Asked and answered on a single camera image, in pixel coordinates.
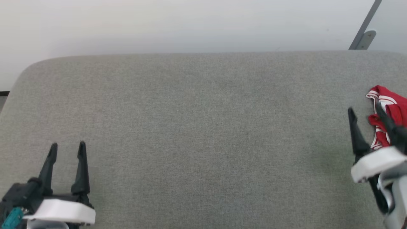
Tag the red and white garment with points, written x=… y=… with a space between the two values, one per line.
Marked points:
x=396 y=108

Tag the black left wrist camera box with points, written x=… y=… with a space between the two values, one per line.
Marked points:
x=19 y=194

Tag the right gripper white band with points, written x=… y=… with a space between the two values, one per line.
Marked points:
x=378 y=163

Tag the grey fabric sofa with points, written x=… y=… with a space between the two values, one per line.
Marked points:
x=203 y=127

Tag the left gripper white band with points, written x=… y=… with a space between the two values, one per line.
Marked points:
x=63 y=210

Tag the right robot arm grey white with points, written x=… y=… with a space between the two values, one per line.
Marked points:
x=399 y=203

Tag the grey metal frame post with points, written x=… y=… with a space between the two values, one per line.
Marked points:
x=365 y=28

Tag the teal left camera connector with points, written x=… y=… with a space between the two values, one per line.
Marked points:
x=12 y=219

